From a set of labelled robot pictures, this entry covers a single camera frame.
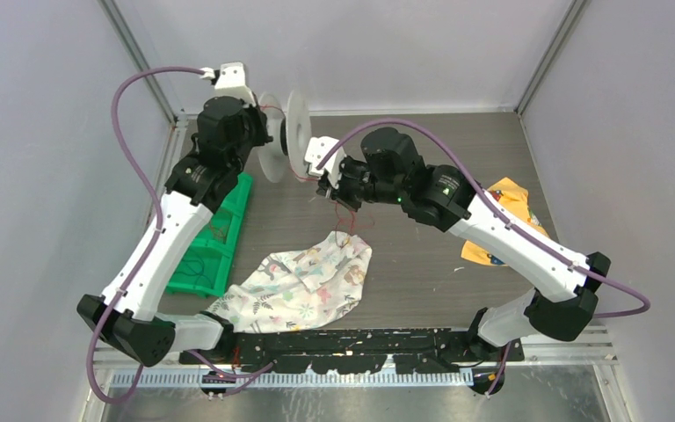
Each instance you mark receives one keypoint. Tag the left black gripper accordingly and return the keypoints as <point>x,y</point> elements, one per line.
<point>260,118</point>

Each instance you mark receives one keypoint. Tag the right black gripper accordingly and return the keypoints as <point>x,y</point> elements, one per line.
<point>340,193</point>

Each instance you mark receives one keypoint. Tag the grey plastic spool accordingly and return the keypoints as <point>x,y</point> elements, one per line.
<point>289,127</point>

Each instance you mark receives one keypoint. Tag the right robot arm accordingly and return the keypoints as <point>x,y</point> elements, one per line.
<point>562,300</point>

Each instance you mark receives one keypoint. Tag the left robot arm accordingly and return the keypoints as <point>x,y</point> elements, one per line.
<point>125,315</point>

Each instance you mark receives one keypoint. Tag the yellow patterned cloth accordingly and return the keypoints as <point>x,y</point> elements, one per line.
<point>514,199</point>

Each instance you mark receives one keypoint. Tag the green three-compartment bin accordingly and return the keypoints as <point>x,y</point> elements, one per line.
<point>206,265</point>

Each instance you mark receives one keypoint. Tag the white patterned cloth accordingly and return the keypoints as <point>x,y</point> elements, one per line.
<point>299,290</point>

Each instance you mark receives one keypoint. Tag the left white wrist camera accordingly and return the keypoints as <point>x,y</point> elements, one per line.
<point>230,80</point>

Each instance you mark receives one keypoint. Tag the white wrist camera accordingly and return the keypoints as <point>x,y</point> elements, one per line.
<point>230,80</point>
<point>321,162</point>

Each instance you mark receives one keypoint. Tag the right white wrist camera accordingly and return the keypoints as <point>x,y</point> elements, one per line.
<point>321,162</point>

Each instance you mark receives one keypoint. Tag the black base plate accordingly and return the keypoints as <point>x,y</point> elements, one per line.
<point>349,351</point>

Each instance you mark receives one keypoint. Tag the aluminium frame rail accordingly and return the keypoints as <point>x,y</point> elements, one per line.
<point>591,347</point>

